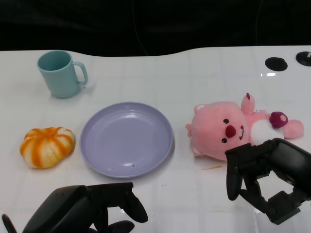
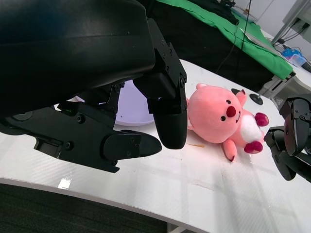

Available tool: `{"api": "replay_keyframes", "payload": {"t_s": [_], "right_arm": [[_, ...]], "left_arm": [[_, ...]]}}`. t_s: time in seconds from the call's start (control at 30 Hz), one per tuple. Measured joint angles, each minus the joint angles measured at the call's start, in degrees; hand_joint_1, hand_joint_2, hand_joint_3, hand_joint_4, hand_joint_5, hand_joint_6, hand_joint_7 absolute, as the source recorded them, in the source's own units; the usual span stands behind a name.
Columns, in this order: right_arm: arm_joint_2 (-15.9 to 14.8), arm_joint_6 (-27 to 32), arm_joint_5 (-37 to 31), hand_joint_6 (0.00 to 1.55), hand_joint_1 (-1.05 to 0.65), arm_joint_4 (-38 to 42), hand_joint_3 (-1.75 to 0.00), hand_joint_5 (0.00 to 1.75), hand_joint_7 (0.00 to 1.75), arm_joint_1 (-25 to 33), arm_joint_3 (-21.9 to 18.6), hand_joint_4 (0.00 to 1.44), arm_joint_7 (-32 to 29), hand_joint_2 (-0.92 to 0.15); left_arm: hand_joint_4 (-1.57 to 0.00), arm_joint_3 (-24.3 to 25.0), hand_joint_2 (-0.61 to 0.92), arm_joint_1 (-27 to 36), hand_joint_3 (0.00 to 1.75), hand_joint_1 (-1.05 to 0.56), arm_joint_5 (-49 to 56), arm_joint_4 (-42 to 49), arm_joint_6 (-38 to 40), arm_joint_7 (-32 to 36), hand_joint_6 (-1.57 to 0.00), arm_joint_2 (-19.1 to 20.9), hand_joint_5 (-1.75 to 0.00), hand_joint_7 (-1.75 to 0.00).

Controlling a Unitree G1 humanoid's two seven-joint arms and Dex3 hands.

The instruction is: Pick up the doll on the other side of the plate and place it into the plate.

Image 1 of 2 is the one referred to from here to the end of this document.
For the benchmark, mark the black round table grommet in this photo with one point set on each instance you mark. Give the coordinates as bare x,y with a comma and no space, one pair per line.
276,64
304,58

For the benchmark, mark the light teal plastic mug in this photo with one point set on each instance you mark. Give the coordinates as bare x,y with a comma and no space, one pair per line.
60,77

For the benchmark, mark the orange white striped pumpkin toy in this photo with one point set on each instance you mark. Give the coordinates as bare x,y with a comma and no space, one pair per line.
46,148

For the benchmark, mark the pink plush beaver doll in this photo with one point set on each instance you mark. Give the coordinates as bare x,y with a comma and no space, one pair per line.
211,123

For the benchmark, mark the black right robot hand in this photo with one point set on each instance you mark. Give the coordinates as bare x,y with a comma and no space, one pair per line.
289,160

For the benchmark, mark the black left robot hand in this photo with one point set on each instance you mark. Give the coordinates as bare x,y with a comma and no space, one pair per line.
73,208

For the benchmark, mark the lavender plastic plate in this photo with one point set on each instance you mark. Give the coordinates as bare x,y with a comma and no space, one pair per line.
126,140

